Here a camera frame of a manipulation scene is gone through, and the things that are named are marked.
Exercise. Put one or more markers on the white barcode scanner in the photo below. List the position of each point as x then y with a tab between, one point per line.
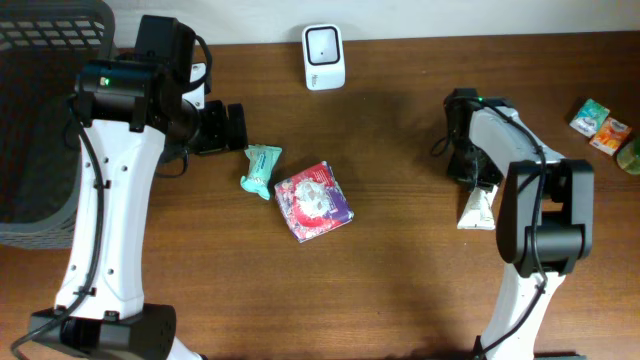
324	58

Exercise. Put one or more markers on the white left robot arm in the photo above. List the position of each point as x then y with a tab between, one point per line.
132	114

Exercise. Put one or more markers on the orange tissue pack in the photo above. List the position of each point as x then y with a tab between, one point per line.
610	136

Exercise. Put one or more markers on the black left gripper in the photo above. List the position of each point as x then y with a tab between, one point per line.
216	136

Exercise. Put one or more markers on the white cone-shaped pouch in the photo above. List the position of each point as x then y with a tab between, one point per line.
477	213

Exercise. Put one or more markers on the mint green wipes pack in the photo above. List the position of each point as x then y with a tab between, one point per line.
262	160

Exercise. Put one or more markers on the green lid jar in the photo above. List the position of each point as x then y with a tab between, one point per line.
628	157

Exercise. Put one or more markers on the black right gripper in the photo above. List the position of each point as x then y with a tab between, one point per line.
486	181

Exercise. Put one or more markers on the teal small tissue pack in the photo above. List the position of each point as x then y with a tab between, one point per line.
589	118

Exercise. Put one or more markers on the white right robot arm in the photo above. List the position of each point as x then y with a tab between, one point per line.
545	221

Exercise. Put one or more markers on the grey plastic mesh basket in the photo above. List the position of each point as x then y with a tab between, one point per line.
44	46

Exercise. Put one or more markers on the red purple snack bag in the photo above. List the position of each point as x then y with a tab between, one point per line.
312	202

